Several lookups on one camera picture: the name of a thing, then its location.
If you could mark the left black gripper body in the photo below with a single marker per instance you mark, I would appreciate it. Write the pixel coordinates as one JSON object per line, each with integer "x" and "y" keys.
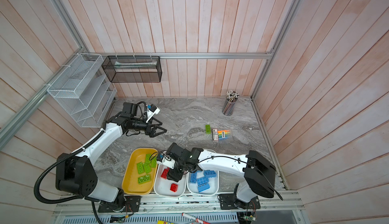
{"x": 140, "y": 125}

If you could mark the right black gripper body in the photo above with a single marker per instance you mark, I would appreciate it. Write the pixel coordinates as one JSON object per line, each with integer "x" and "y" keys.
{"x": 180, "y": 165}

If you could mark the white plastic bin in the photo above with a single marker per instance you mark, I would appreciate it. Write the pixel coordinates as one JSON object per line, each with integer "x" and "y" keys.
{"x": 213, "y": 182}
{"x": 162, "y": 187}

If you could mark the yellow plastic bin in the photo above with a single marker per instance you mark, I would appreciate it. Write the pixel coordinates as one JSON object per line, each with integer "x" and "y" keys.
{"x": 130, "y": 181}

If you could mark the middle white plastic bin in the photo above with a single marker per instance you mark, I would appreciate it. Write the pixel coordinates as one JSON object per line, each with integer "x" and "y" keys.
{"x": 162, "y": 187}

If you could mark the metal pencil cup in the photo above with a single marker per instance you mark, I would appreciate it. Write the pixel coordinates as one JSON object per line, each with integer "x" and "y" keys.
{"x": 231, "y": 98}

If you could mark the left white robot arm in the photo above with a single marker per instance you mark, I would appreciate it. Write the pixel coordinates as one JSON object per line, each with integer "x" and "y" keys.
{"x": 75, "y": 172}

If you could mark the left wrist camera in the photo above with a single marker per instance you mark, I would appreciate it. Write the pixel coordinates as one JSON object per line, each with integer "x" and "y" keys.
{"x": 150, "y": 111}

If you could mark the blue lego brick side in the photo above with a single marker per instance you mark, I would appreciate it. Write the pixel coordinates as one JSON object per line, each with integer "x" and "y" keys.
{"x": 210, "y": 173}

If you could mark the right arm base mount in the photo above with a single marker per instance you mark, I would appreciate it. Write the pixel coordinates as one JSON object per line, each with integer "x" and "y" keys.
{"x": 233, "y": 201}

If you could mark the red marker pen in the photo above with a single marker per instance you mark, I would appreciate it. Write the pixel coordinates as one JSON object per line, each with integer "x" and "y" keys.
{"x": 193, "y": 218}

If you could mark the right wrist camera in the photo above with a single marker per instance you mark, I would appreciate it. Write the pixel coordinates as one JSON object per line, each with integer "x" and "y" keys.
{"x": 166, "y": 161}

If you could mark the aluminium frame rail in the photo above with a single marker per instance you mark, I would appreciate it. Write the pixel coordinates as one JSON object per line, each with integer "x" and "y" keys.
{"x": 188, "y": 203}

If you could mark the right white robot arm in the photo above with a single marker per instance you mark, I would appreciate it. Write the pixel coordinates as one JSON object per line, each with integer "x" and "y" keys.
{"x": 259, "y": 174}

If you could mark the black mesh wall basket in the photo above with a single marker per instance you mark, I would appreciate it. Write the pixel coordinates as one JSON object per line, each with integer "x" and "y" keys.
{"x": 120, "y": 69}

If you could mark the blue lego brick bottom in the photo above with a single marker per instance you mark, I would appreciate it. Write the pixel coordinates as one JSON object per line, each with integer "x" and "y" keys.
{"x": 193, "y": 177}

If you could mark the colored marker pack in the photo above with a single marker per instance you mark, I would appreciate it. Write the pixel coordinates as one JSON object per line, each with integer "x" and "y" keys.
{"x": 218, "y": 135}

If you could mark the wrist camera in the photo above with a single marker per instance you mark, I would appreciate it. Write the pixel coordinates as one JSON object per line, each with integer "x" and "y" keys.
{"x": 166, "y": 161}
{"x": 150, "y": 111}

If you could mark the white wire mesh shelf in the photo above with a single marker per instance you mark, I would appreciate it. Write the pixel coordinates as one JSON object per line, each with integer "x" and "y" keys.
{"x": 84, "y": 93}

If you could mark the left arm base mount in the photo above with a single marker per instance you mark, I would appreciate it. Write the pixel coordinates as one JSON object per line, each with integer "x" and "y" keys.
{"x": 122, "y": 204}

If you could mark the small red lego brick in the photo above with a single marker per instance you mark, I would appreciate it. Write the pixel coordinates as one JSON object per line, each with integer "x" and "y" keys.
{"x": 174, "y": 187}

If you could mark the right white plastic bin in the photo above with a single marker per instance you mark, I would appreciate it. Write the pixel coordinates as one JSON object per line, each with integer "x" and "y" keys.
{"x": 213, "y": 182}

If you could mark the green lego brick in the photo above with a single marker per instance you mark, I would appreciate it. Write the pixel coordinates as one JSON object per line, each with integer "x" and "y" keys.
{"x": 147, "y": 167}
{"x": 148, "y": 159}
{"x": 208, "y": 129}
{"x": 144, "y": 179}
{"x": 139, "y": 167}
{"x": 154, "y": 163}

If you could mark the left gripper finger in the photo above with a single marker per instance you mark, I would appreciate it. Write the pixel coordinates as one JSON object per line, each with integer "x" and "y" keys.
{"x": 156, "y": 122}
{"x": 155, "y": 131}

